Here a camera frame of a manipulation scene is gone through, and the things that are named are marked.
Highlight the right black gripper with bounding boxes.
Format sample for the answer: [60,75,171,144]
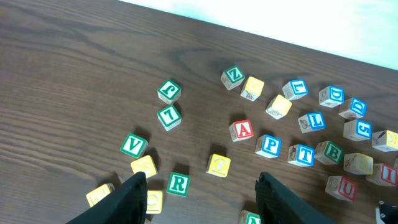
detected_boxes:
[376,201,398,224]

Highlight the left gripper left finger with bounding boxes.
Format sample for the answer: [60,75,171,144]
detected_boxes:
[67,172,147,224]

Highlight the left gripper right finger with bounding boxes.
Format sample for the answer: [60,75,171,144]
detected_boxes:
[255,172,336,224]

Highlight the green N block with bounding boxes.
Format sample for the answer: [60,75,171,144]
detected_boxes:
[239,210,261,224]

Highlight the green R block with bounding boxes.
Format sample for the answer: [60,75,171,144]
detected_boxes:
[167,172,190,197]

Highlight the blue P block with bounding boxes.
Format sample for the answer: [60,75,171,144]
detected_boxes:
[255,134,282,159]

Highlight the red I block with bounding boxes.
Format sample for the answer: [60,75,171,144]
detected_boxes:
[366,163,397,187]

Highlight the yellow block below R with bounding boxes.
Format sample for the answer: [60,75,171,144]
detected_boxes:
[146,190,164,214]

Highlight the yellow C block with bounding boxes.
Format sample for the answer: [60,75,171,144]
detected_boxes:
[86,183,115,207]

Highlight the yellow block beside V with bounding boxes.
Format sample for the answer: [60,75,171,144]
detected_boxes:
[131,155,158,179]

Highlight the red U block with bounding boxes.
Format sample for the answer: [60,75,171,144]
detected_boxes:
[325,176,358,202]

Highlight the blue T block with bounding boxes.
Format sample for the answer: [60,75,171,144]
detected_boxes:
[287,144,315,167]

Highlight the green V block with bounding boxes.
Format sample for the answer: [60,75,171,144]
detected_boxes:
[121,133,148,159]

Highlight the yellow O block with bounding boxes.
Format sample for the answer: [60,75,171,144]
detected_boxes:
[206,154,231,178]

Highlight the green B block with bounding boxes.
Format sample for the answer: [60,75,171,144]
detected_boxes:
[315,141,344,165]

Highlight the yellow block right top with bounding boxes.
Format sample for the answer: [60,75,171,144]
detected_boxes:
[372,130,397,152]

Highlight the red A block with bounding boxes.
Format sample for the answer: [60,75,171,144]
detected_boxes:
[229,119,254,142]

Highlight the blue 5 block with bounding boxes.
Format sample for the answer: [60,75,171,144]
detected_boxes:
[343,119,373,141]

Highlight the blue L block middle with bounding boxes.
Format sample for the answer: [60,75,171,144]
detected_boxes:
[298,112,326,134]

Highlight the blue l block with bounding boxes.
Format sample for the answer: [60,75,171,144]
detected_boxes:
[282,79,308,101]
[298,112,326,134]

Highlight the green 7 block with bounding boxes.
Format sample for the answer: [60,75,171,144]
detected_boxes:
[157,105,182,131]

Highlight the yellow block second row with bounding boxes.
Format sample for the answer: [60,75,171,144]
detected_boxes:
[266,95,292,119]

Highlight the blue tilted D block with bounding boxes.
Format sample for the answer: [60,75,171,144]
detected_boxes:
[338,98,368,120]

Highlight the blue L block top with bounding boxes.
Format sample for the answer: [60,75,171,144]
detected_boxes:
[282,79,308,101]

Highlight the green J block left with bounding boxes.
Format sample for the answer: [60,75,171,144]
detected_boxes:
[157,80,182,105]

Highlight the green Z block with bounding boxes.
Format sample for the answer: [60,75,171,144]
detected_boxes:
[221,65,245,91]

